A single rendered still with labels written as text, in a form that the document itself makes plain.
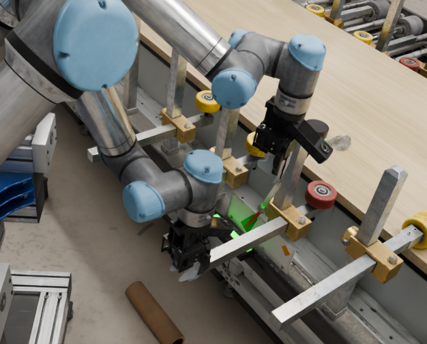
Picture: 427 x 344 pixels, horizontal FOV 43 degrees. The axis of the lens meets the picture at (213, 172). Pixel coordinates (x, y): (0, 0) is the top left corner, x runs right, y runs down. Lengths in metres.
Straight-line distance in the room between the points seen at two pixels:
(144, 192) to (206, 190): 0.13
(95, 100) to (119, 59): 0.24
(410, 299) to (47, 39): 1.18
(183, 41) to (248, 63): 0.13
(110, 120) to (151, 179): 0.13
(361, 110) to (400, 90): 0.24
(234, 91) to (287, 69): 0.16
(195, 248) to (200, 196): 0.16
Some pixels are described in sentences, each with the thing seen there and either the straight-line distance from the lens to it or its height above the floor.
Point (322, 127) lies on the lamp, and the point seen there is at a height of 1.11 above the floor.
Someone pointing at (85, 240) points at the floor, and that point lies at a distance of 2.46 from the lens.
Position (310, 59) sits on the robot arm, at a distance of 1.08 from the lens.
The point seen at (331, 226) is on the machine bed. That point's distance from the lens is 1.63.
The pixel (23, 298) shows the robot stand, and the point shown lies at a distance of 2.02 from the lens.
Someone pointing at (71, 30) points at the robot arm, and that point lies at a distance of 0.66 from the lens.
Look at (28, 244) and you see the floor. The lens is 2.47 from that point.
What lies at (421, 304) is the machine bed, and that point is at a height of 0.73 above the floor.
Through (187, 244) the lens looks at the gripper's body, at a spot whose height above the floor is 0.97.
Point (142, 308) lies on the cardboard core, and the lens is 2.15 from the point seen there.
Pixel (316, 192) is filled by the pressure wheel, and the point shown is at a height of 0.90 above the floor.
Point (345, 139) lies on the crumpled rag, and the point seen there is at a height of 0.92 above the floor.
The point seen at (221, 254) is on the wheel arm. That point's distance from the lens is 1.28.
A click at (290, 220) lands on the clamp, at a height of 0.87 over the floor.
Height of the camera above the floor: 1.81
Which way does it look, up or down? 39 degrees down
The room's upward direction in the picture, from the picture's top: 10 degrees clockwise
